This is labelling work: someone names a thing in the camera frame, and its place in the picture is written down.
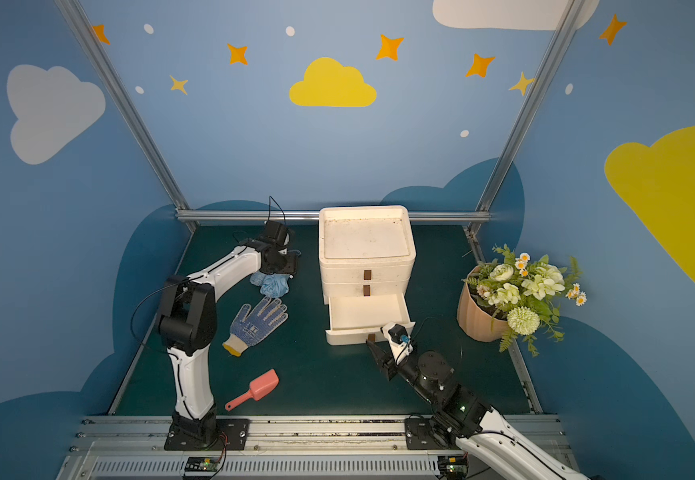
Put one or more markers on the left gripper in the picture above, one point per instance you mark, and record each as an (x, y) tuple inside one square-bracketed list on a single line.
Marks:
[(282, 261)]

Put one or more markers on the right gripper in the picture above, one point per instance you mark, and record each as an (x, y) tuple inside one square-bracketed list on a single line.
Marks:
[(386, 357)]

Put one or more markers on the light blue umbrella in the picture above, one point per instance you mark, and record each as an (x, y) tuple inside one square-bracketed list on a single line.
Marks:
[(271, 285)]

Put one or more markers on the white drawer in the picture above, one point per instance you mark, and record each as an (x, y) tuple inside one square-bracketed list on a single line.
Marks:
[(356, 319)]

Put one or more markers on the white three-drawer cabinet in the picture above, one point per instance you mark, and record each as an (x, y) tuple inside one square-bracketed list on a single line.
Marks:
[(365, 251)]

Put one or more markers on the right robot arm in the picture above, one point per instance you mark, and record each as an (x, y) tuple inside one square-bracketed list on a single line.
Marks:
[(460, 419)]

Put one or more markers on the blue dotted work glove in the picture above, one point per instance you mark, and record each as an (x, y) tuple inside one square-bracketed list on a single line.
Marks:
[(253, 324)]

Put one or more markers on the beige ribbed flower pot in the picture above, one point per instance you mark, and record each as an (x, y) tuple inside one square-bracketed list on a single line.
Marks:
[(477, 317)]

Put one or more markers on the right controller board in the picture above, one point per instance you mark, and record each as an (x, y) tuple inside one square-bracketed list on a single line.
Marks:
[(452, 467)]

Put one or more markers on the controller board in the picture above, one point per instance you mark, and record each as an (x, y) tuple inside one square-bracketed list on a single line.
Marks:
[(452, 467), (202, 465)]

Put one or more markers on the pink plastic scoop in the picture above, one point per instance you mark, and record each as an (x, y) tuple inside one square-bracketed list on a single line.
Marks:
[(258, 389)]

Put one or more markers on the white green artificial flowers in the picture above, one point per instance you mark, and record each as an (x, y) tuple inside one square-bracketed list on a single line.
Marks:
[(529, 293)]

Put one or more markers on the left controller board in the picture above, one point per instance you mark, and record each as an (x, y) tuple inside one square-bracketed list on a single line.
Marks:
[(202, 465)]

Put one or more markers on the horizontal aluminium frame bar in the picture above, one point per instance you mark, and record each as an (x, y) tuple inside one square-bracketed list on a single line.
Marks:
[(236, 216)]

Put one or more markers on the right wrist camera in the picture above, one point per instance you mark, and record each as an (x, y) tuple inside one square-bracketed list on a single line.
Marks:
[(399, 340)]

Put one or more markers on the left aluminium frame post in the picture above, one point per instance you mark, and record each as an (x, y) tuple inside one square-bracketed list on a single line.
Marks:
[(79, 23)]

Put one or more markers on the aluminium frame post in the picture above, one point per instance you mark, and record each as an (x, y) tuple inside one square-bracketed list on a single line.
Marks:
[(79, 23), (548, 67)]

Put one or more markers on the right aluminium frame post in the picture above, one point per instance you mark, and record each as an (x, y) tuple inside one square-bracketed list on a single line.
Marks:
[(548, 67)]

